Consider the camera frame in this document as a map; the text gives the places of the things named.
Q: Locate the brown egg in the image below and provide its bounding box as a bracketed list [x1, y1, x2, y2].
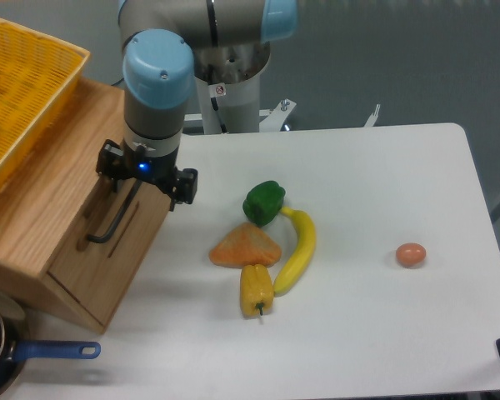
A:
[395, 242, 427, 268]

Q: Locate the white table bracket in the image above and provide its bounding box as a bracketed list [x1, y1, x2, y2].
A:
[363, 103, 381, 128]

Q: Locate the yellow banana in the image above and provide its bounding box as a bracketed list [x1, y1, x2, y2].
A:
[273, 206, 317, 296]

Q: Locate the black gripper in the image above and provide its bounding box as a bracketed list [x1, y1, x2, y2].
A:
[96, 139, 198, 212]

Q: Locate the blue handled dark pan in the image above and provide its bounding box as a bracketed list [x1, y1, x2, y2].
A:
[0, 295, 102, 395]

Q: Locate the wooden top drawer black handle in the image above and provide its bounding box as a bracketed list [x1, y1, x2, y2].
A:
[45, 178, 171, 325]

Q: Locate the green bell pepper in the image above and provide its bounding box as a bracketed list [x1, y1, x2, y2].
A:
[242, 181, 286, 227]

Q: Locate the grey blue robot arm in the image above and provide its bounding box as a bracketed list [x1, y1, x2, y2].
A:
[97, 1, 298, 204]

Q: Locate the wooden drawer cabinet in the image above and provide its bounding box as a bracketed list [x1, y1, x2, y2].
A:
[0, 79, 169, 333]

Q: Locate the yellow plastic basket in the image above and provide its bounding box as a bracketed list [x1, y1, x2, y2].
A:
[0, 18, 90, 189]

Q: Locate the yellow bell pepper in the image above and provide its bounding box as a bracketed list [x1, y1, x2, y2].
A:
[240, 264, 274, 318]

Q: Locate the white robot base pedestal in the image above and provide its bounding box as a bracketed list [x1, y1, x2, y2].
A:
[184, 42, 297, 135]

